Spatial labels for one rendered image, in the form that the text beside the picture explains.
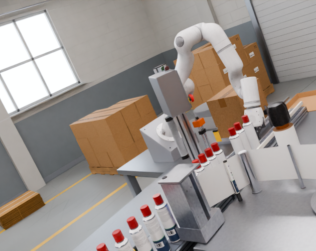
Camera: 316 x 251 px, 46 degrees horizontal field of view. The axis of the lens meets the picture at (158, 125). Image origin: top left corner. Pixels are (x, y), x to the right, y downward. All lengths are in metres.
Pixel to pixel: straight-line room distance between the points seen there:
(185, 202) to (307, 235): 0.41
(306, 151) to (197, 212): 0.46
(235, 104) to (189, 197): 1.09
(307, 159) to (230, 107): 0.96
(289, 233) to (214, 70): 4.40
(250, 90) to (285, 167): 0.59
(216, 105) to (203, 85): 3.43
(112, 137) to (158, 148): 2.59
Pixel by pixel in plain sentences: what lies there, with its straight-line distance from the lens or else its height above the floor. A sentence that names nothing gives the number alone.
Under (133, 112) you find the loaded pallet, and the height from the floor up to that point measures 0.77.
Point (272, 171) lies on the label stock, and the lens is 1.59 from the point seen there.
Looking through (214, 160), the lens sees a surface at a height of 1.03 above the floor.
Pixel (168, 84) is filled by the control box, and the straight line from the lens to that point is 1.60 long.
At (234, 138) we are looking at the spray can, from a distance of 1.85.
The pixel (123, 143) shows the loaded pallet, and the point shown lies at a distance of 5.16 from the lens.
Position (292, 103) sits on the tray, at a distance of 2.75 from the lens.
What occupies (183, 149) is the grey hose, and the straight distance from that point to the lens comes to 1.70.
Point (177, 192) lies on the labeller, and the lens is 1.36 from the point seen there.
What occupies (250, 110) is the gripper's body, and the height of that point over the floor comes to 1.09.
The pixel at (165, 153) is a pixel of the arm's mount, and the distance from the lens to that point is 2.52.
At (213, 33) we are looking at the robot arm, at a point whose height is 1.53.
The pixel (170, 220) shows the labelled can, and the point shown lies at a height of 0.97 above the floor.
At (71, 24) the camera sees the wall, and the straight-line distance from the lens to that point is 7.67.
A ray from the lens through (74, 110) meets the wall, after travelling 7.32.
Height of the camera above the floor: 1.64
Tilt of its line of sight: 13 degrees down
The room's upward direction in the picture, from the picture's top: 24 degrees counter-clockwise
